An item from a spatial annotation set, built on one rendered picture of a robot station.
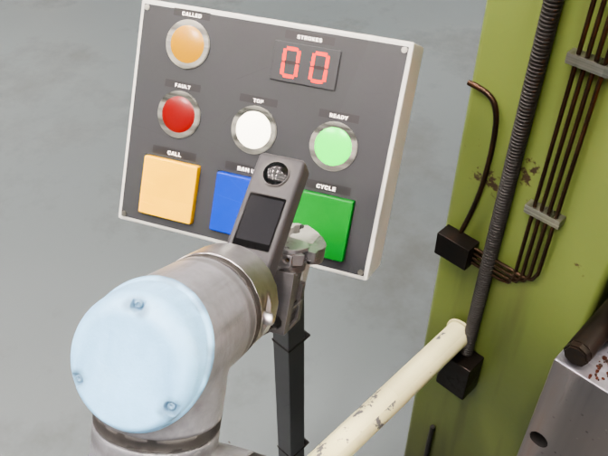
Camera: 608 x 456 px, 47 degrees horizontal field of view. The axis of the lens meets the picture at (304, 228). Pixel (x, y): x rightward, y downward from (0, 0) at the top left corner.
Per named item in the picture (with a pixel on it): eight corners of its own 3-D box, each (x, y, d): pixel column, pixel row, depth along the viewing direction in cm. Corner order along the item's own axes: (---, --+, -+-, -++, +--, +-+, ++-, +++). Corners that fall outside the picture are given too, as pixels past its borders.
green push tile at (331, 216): (341, 263, 84) (353, 202, 82) (282, 248, 85) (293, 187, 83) (345, 259, 86) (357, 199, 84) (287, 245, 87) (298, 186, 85)
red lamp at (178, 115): (182, 141, 86) (178, 111, 83) (159, 127, 89) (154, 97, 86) (202, 131, 88) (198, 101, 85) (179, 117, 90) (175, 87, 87)
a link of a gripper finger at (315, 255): (290, 244, 75) (262, 262, 67) (293, 229, 74) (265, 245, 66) (332, 255, 74) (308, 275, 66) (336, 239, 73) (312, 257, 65)
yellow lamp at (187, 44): (191, 71, 84) (187, 38, 81) (167, 58, 87) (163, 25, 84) (212, 62, 86) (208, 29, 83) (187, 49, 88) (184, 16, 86)
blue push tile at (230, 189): (264, 243, 86) (273, 183, 84) (208, 229, 88) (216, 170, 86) (268, 240, 88) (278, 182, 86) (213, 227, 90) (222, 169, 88)
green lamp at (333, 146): (337, 175, 81) (339, 145, 78) (309, 158, 84) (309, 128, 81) (356, 164, 83) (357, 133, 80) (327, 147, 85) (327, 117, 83)
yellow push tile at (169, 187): (190, 225, 89) (198, 166, 87) (136, 212, 90) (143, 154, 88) (196, 223, 91) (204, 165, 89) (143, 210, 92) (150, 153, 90)
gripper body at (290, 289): (235, 299, 73) (183, 337, 62) (247, 219, 71) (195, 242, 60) (305, 318, 71) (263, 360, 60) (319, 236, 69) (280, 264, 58)
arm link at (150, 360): (52, 422, 46) (63, 278, 44) (147, 356, 58) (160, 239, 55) (182, 465, 44) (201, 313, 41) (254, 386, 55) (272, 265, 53)
